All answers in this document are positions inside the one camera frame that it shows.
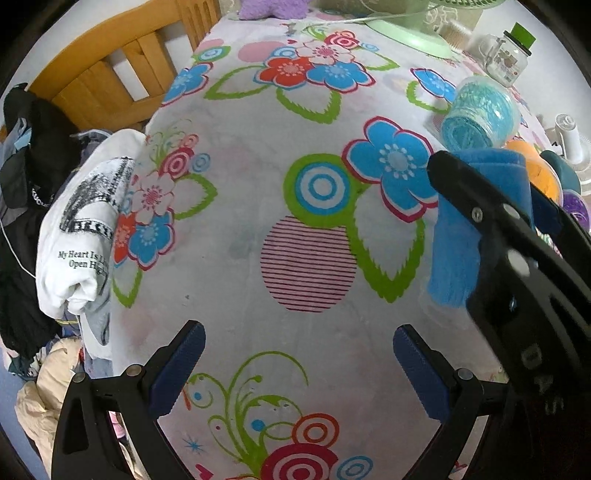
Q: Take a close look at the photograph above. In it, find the black clothing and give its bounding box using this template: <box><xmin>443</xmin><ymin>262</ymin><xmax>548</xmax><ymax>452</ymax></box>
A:
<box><xmin>0</xmin><ymin>83</ymin><xmax>84</xmax><ymax>361</ymax></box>

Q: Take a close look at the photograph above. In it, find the beige clothing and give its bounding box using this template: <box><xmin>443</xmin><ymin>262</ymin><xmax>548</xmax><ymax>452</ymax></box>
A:
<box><xmin>15</xmin><ymin>337</ymin><xmax>134</xmax><ymax>480</ymax></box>

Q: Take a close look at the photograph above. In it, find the purple plush toy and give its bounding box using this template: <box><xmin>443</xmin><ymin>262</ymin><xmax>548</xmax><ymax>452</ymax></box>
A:
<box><xmin>238</xmin><ymin>0</ymin><xmax>311</xmax><ymax>21</ymax></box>

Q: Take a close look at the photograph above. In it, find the floral tablecloth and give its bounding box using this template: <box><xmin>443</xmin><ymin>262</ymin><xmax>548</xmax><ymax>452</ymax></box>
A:
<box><xmin>108</xmin><ymin>14</ymin><xmax>557</xmax><ymax>480</ymax></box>

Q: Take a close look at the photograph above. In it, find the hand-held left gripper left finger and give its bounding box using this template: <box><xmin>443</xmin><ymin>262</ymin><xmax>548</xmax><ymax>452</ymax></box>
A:
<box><xmin>51</xmin><ymin>320</ymin><xmax>206</xmax><ymax>480</ymax></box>

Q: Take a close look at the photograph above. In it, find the cotton swab box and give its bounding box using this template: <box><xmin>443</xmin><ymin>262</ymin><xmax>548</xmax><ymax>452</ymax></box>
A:
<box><xmin>436</xmin><ymin>19</ymin><xmax>472</xmax><ymax>51</ymax></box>

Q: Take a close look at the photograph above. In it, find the white cable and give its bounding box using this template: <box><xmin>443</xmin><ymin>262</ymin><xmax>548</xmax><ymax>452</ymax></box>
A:
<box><xmin>0</xmin><ymin>217</ymin><xmax>38</xmax><ymax>280</ymax></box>

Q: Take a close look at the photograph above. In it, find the dark teal container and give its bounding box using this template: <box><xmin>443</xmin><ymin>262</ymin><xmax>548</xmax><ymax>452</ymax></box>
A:
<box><xmin>540</xmin><ymin>150</ymin><xmax>583</xmax><ymax>197</ymax></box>

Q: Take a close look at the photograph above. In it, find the wooden chair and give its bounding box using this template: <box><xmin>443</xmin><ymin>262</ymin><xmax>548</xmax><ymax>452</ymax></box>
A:
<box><xmin>25</xmin><ymin>0</ymin><xmax>223</xmax><ymax>134</ymax></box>

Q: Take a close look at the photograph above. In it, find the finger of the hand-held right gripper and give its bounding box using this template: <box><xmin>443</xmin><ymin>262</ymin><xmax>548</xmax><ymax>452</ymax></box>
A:
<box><xmin>530</xmin><ymin>184</ymin><xmax>591</xmax><ymax>264</ymax></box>
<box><xmin>427</xmin><ymin>151</ymin><xmax>571</xmax><ymax>325</ymax></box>

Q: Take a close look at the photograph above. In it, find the white printed t-shirt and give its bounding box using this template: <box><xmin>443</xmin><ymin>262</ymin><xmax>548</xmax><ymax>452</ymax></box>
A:
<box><xmin>36</xmin><ymin>129</ymin><xmax>146</xmax><ymax>358</ymax></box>

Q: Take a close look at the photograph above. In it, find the blue towel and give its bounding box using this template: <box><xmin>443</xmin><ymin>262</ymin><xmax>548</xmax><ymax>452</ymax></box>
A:
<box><xmin>427</xmin><ymin>148</ymin><xmax>533</xmax><ymax>308</ymax></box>

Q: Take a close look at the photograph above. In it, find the purple round object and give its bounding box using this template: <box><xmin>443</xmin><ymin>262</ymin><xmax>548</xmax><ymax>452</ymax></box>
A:
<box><xmin>562</xmin><ymin>191</ymin><xmax>591</xmax><ymax>236</ymax></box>

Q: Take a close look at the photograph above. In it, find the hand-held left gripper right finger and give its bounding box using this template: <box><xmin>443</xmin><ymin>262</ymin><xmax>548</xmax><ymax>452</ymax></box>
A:
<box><xmin>392</xmin><ymin>324</ymin><xmax>509</xmax><ymax>480</ymax></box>

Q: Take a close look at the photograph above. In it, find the green fan base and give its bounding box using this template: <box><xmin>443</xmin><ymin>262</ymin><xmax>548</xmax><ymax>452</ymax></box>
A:
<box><xmin>318</xmin><ymin>0</ymin><xmax>509</xmax><ymax>59</ymax></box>

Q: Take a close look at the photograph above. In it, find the glass jar with green lid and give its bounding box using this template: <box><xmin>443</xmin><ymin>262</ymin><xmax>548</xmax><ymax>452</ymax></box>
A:
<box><xmin>482</xmin><ymin>22</ymin><xmax>536</xmax><ymax>88</ymax></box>

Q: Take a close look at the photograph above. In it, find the rolled teal towel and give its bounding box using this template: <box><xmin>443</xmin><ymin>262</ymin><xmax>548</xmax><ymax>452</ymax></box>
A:
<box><xmin>441</xmin><ymin>75</ymin><xmax>522</xmax><ymax>152</ymax></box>

